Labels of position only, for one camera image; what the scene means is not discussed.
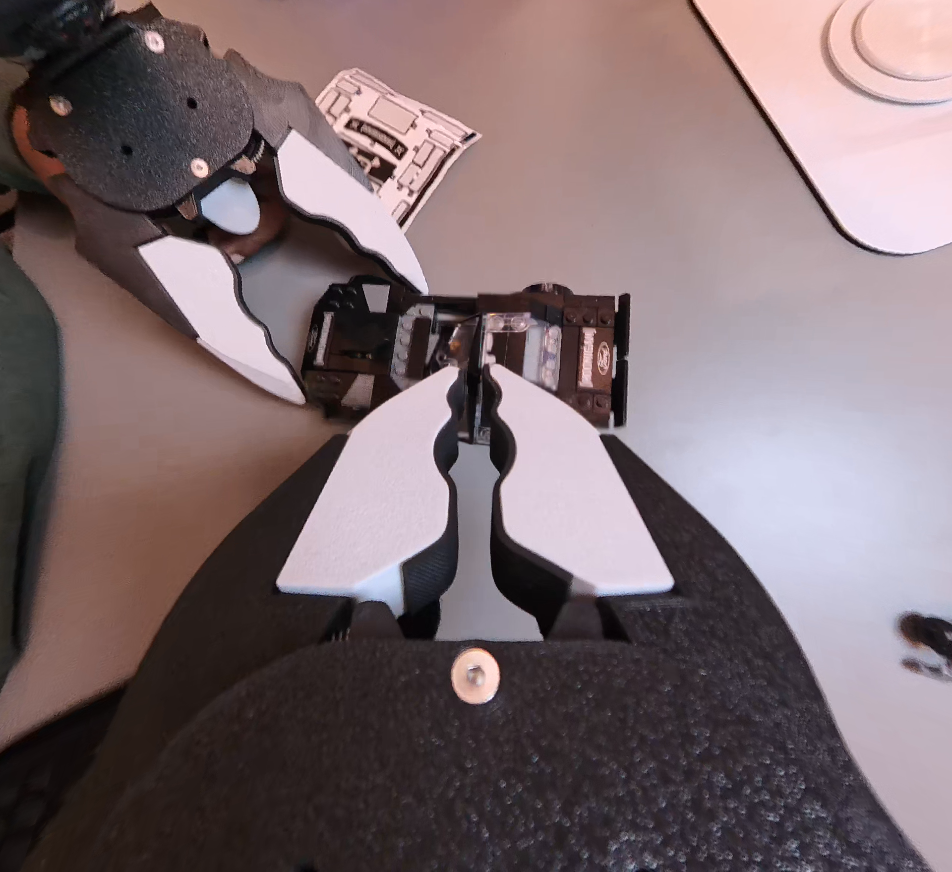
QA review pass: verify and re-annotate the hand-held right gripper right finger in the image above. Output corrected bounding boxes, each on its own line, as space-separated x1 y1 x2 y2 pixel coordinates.
483 364 676 638

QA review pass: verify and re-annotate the black lego car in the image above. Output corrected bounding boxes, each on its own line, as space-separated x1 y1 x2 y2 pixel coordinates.
301 275 632 446

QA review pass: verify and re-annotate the person's left hand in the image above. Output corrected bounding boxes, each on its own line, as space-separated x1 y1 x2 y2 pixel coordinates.
11 102 60 181

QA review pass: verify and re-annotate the white book stand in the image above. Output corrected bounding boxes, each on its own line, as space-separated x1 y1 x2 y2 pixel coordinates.
690 0 952 256

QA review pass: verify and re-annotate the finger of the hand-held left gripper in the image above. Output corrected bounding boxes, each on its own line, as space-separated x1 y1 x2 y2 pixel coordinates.
139 236 308 406
274 129 431 294

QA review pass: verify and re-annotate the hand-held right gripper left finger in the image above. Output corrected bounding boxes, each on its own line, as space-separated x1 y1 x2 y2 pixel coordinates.
275 364 462 623

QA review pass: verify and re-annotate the white sticker sheet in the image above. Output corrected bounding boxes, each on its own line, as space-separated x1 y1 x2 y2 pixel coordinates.
316 67 483 232

